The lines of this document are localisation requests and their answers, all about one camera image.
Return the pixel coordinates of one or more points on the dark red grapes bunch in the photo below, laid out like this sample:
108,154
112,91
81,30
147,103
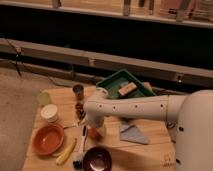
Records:
80,111

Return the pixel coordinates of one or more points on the brown sponge block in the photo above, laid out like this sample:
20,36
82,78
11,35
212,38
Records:
127,89

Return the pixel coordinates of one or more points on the orange bowl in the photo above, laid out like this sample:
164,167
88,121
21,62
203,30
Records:
48,139

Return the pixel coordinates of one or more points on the red yellow apple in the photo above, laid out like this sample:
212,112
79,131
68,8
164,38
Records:
94,134

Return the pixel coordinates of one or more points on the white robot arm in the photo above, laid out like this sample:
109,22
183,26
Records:
193,114

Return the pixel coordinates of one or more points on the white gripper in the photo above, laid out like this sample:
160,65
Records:
97,123

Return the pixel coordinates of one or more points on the purple bowl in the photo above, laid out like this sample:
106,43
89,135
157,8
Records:
97,159

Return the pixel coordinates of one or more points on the grey cloth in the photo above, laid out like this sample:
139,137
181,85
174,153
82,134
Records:
131,133

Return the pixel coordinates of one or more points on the white round container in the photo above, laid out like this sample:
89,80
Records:
49,113

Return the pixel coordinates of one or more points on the yellow banana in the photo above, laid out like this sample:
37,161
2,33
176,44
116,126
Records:
66,153

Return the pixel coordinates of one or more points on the metal cup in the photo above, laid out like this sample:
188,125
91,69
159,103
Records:
78,91

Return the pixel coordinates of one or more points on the green plastic tray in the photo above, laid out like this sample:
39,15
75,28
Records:
118,79

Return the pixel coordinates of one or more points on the white black brush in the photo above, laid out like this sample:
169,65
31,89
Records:
77,162

